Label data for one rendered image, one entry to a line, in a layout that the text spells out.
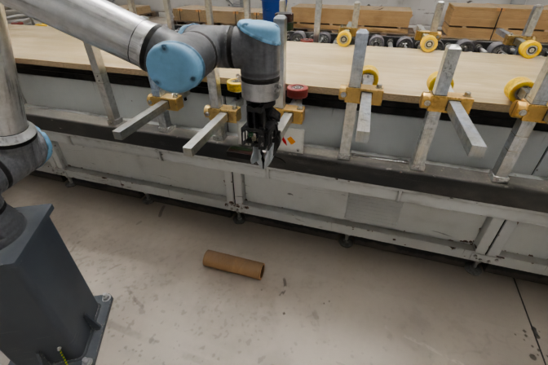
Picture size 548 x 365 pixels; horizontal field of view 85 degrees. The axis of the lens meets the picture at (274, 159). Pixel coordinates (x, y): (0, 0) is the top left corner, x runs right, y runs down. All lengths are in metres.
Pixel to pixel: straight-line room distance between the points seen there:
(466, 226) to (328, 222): 0.63
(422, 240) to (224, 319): 1.00
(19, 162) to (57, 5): 0.64
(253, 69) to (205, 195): 1.24
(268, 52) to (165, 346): 1.22
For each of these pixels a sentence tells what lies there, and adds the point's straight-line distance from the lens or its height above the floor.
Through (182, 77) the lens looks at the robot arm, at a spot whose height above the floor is 1.13.
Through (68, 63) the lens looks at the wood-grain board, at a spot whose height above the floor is 0.90.
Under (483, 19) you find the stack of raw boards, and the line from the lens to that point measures 7.08.
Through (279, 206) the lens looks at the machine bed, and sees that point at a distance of 1.68.
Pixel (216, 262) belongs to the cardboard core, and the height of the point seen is 0.06.
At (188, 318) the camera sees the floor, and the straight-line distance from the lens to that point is 1.53.
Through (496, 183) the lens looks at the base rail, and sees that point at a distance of 1.22.
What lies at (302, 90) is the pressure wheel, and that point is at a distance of 1.15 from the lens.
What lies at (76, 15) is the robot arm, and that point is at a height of 1.23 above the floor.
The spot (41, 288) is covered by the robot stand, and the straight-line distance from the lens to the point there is 1.28.
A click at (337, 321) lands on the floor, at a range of 1.50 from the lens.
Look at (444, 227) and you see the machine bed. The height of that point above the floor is 0.25.
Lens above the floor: 1.30
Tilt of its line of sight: 33 degrees down
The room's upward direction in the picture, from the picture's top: straight up
